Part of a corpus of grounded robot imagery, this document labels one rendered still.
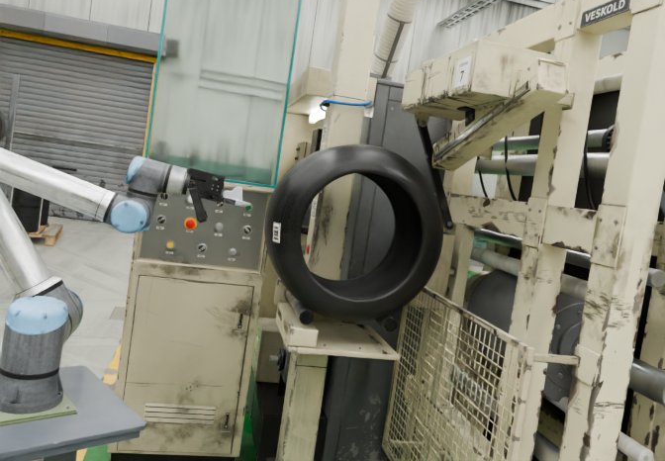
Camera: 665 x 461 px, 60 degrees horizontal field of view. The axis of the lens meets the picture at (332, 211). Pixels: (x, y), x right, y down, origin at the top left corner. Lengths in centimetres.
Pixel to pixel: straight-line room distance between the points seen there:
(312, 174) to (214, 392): 121
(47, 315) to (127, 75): 967
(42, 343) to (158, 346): 89
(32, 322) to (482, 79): 138
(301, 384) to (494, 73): 134
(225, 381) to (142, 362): 35
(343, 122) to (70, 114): 941
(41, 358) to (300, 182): 86
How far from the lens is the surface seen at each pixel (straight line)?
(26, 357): 175
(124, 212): 167
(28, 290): 191
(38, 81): 1150
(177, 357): 256
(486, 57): 169
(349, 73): 220
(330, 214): 216
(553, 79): 167
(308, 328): 184
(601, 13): 181
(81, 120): 1128
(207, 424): 268
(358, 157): 178
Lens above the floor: 134
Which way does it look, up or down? 3 degrees down
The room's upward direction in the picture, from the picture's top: 8 degrees clockwise
